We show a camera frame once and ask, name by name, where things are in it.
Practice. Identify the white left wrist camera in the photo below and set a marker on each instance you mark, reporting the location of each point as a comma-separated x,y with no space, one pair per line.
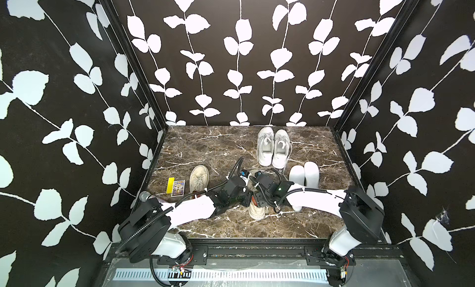
244,173

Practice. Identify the beige sneaker one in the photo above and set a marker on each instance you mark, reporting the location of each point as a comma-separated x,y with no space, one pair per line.
199,179
255,211

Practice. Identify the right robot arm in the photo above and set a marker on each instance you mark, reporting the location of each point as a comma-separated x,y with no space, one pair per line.
362,216

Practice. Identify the small printed card pack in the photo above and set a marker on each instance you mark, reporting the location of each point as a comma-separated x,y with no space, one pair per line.
178,188

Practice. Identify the white shoe insole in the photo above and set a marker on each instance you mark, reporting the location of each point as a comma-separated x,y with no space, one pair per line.
311,174
297,175

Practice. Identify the white slotted cable duct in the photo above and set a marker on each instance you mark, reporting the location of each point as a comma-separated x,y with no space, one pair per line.
249,275

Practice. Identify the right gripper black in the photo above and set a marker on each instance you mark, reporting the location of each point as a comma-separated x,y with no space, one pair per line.
258,200

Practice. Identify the yellow small box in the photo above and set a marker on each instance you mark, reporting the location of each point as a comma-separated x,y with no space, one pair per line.
170,184

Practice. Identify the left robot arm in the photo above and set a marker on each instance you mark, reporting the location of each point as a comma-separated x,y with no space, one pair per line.
145,233

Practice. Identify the white sneaker one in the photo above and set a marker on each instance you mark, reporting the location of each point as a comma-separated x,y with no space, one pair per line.
265,146
282,149

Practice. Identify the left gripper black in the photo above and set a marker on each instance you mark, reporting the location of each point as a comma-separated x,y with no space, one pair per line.
247,198

